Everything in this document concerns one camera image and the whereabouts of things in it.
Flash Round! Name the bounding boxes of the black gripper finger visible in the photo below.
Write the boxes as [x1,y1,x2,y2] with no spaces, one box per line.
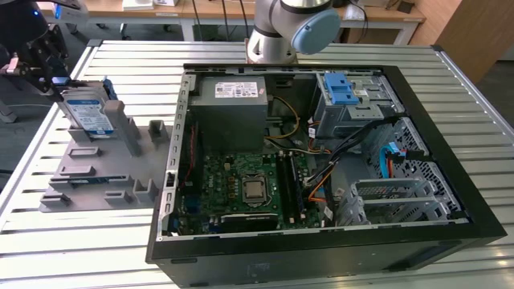
[27,25,71,84]
[0,58,66,102]

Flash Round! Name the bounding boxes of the hard disk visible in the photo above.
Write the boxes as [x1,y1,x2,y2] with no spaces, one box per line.
[51,76,118,140]

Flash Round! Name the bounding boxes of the metal disk bay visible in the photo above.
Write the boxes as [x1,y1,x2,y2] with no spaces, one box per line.
[345,176,458,225]

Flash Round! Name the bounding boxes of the grey stand foot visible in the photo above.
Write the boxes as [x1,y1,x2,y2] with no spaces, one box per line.
[0,98,19,124]

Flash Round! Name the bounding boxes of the grey parts rack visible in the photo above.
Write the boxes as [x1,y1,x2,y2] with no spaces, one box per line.
[38,101,175,214]

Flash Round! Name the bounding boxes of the wooden desk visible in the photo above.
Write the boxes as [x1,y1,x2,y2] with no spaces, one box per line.
[86,0,426,46]

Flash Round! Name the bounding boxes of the grey power supply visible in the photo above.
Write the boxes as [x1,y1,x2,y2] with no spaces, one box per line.
[188,75,270,154]

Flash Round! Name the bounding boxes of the green motherboard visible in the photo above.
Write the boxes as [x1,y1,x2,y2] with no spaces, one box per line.
[199,152,322,234]

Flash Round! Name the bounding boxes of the silver CPU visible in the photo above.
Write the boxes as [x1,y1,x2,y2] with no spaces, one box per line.
[243,179,269,201]

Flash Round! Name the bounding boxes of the CPU socket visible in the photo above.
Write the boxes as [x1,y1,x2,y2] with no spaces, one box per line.
[236,173,274,209]

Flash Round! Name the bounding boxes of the black graphics card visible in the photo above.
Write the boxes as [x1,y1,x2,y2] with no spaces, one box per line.
[219,213,279,233]

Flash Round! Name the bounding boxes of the black RAM slot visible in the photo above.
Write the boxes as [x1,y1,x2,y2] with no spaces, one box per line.
[277,152,298,223]
[289,152,310,221]

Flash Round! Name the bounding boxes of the blue drive latch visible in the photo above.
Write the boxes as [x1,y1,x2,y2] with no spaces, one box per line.
[323,73,358,105]

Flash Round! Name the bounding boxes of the grey metal drive cage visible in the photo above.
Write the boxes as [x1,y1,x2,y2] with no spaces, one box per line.
[313,72,405,139]

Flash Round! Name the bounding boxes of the black PC case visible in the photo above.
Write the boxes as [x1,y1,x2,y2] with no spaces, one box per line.
[144,63,507,288]

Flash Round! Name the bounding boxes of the wooden cabinet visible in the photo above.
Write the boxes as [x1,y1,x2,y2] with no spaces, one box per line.
[409,0,514,84]

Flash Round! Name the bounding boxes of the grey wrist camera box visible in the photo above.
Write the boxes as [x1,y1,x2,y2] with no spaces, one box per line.
[54,0,90,24]

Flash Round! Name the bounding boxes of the red black fan wire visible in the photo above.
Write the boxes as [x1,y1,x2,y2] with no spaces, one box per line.
[180,123,202,189]

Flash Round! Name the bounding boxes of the yellow wire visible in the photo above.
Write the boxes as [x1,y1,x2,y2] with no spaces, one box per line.
[265,95,302,140]

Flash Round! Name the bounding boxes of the black grey power cable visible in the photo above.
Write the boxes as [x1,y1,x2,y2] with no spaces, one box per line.
[265,137,322,155]

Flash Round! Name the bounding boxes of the red orange wire bundle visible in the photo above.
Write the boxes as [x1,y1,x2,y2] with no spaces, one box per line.
[307,120,334,155]

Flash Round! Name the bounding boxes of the black cable bundle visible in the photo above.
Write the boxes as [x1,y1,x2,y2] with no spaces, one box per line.
[307,116,406,184]

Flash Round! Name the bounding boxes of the blue data wire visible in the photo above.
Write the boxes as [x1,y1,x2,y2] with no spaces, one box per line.
[377,143,402,181]

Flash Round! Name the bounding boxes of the black power wire connector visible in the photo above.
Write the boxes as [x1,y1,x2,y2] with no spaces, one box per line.
[401,149,434,163]

